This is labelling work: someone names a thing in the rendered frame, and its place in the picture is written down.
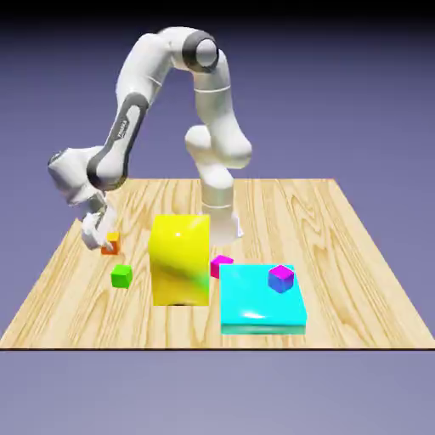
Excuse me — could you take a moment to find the large yellow box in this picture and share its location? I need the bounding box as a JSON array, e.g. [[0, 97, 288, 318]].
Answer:
[[148, 213, 212, 307]]

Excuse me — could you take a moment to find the small green cube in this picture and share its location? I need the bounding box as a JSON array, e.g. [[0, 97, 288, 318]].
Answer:
[[110, 263, 133, 290]]

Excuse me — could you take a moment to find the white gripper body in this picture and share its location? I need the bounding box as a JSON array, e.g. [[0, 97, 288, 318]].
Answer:
[[80, 205, 118, 250]]

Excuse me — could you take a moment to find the small orange cube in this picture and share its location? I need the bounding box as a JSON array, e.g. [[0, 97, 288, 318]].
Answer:
[[100, 231, 121, 256]]

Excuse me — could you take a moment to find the small blue cube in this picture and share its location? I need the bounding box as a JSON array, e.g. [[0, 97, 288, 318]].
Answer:
[[267, 264, 296, 294]]

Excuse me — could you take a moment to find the large cyan box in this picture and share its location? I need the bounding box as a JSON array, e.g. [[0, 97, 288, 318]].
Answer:
[[218, 263, 308, 336]]

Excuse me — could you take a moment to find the small magenta cube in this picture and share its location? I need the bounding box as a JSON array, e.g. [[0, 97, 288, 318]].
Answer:
[[209, 254, 234, 280]]

